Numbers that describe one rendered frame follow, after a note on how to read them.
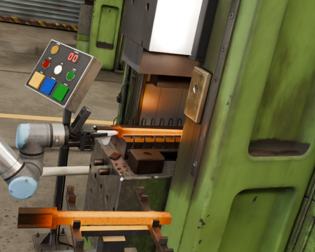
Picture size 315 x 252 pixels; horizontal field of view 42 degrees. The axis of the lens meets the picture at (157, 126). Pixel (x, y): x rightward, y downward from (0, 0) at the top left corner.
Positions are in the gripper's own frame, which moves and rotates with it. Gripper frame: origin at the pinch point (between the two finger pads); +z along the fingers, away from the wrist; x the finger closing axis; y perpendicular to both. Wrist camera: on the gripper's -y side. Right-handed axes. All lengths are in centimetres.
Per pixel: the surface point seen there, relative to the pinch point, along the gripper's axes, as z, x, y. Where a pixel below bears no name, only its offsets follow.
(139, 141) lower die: 8.9, 6.8, 1.8
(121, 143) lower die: 3.0, 2.4, 5.0
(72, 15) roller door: 158, -786, 77
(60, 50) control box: -11, -63, -16
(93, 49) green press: 125, -474, 77
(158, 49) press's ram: 7.6, 12.1, -36.5
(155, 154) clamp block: 12.0, 15.9, 3.0
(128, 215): -14, 58, -2
